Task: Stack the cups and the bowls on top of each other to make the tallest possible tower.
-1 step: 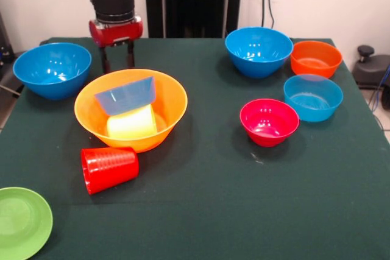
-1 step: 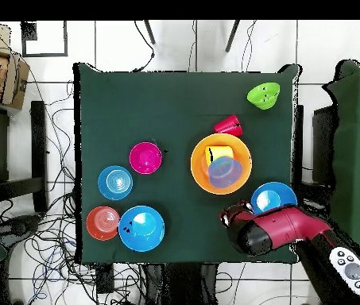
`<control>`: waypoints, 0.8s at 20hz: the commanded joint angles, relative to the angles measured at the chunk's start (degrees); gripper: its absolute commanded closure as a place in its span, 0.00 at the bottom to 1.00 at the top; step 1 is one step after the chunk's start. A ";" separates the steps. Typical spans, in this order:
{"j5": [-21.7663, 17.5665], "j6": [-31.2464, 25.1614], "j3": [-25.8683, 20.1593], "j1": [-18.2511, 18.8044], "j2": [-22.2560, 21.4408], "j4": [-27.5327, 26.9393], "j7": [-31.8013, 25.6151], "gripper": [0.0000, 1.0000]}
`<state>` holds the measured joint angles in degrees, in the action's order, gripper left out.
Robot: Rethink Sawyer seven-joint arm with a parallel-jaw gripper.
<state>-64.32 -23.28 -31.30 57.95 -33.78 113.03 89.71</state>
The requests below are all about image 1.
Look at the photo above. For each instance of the large yellow bowl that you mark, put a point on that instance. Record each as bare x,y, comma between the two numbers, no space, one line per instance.
170,101

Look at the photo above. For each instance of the pink bowl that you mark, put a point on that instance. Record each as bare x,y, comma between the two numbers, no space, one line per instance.
266,136

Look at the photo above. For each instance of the black stand base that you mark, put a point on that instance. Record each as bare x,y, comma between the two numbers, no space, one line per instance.
7,82
371,68

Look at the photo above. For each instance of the black equipment case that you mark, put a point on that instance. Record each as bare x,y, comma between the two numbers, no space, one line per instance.
4,44

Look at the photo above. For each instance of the small blue bowl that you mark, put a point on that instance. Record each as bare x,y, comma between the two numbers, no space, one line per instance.
314,111
126,98

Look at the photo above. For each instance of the dark green tablecloth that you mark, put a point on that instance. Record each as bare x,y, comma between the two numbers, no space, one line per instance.
198,211

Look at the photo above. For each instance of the red cup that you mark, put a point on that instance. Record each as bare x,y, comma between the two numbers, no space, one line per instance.
112,168

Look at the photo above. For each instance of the orange bowl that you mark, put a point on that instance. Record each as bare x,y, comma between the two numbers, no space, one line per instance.
315,65

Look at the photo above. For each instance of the large blue bowl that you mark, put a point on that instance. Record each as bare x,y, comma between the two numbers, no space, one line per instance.
51,68
259,56

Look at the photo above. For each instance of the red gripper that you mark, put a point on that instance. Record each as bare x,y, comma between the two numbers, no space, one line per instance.
117,33

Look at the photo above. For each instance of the yellow cup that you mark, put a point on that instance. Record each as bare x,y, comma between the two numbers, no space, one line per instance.
131,126

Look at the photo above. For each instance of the green bowl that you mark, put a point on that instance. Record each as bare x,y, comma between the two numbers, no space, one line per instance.
18,223

